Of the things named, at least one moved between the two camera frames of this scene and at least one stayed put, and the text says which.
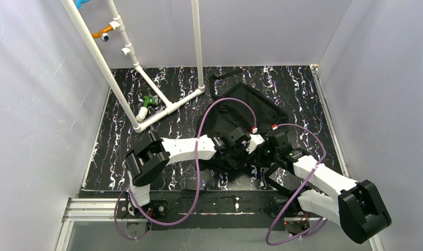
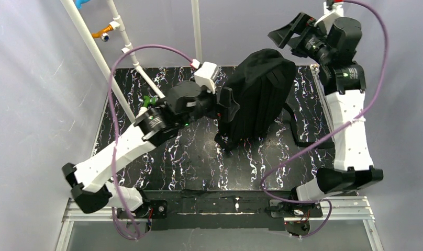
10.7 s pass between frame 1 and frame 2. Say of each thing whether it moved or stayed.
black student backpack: moved
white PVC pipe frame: stayed
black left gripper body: moved
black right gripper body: moved
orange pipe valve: stayed
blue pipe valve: stayed
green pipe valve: stayed
